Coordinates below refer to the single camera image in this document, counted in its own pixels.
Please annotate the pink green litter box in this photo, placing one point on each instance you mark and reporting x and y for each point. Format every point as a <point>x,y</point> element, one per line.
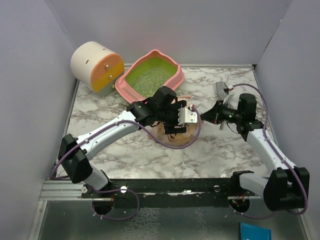
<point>152,60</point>

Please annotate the cream orange cylindrical cat house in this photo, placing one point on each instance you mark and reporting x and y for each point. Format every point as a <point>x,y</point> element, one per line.
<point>97,67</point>

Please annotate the green litter pellets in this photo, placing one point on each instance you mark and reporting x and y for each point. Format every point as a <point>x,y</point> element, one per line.
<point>149,82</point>

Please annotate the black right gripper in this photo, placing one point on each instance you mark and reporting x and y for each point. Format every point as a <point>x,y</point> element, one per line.
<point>214,115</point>

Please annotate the cat litter bag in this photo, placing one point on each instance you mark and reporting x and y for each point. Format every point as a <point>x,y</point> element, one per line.
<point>177,139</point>

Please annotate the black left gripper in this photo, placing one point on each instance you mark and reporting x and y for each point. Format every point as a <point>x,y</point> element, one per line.
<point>170,128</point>

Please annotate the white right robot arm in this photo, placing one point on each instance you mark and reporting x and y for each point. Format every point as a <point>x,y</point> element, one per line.
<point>287,186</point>

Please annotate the blue card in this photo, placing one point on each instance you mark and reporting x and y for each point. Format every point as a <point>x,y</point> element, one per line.
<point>252,232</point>

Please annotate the bag sealing clip strip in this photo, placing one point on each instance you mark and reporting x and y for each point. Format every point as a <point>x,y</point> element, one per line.
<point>221,127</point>

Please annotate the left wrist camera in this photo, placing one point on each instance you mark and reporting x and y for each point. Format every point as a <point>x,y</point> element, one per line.
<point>187,115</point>

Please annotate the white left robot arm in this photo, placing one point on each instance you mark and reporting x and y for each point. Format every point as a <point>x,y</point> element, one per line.
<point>164,107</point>

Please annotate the aluminium frame rail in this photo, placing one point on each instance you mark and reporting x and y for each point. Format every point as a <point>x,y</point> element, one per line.
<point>60,190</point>

